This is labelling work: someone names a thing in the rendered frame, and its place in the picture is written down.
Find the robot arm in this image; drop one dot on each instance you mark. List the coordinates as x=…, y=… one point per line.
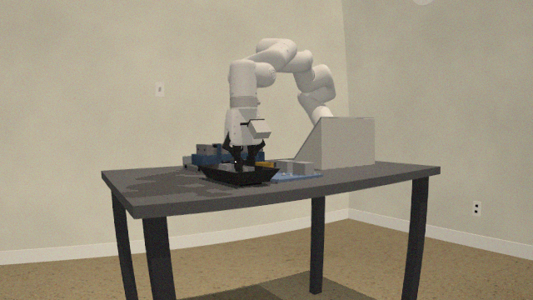
x=246, y=75

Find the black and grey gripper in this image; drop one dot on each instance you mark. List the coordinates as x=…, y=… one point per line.
x=242, y=137

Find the yellow rectangular block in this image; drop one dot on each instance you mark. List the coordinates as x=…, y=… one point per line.
x=265, y=164

